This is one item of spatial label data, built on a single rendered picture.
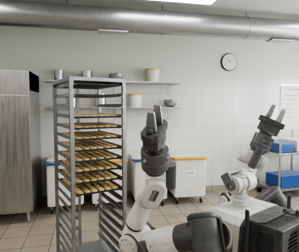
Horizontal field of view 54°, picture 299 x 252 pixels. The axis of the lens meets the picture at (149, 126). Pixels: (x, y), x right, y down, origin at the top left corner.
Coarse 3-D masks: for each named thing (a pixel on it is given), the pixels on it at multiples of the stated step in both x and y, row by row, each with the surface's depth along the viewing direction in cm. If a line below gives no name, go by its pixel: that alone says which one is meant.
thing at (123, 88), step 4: (124, 80) 248; (124, 84) 248; (124, 88) 249; (124, 92) 249; (124, 96) 249; (124, 100) 249; (124, 104) 249; (124, 108) 250; (124, 112) 250; (124, 116) 250; (124, 120) 250; (124, 124) 251; (124, 128) 251; (124, 132) 251; (124, 136) 251; (124, 140) 252; (124, 144) 252; (124, 148) 252; (124, 152) 252; (124, 156) 253; (124, 160) 253; (124, 164) 253; (124, 168) 253; (124, 172) 253; (124, 176) 254; (124, 180) 254; (124, 184) 254; (124, 188) 254; (124, 192) 255; (124, 196) 255; (124, 200) 255; (124, 204) 255; (124, 208) 256; (124, 212) 256; (124, 216) 256; (124, 220) 256; (124, 224) 257
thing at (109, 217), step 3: (99, 207) 309; (99, 210) 303; (102, 210) 301; (102, 213) 295; (105, 213) 293; (105, 216) 287; (108, 216) 286; (111, 216) 280; (108, 219) 280; (111, 219) 279; (114, 219) 273; (114, 222) 272; (117, 222) 267; (117, 225) 265; (120, 225) 261; (120, 228) 259
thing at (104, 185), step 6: (66, 180) 276; (78, 186) 258; (84, 186) 255; (90, 186) 255; (96, 186) 258; (102, 186) 261; (108, 186) 263; (114, 186) 255; (78, 192) 239; (84, 192) 242
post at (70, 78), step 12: (72, 84) 227; (72, 96) 227; (72, 108) 228; (72, 120) 228; (72, 132) 229; (72, 144) 230; (72, 156) 230; (72, 168) 231; (72, 180) 231; (72, 192) 232; (72, 204) 233; (72, 216) 233; (72, 228) 234; (72, 240) 234
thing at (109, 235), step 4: (96, 224) 311; (100, 224) 308; (100, 228) 301; (104, 228) 298; (104, 232) 292; (108, 232) 288; (108, 236) 283; (112, 236) 279; (112, 240) 275; (116, 240) 270; (116, 244) 267
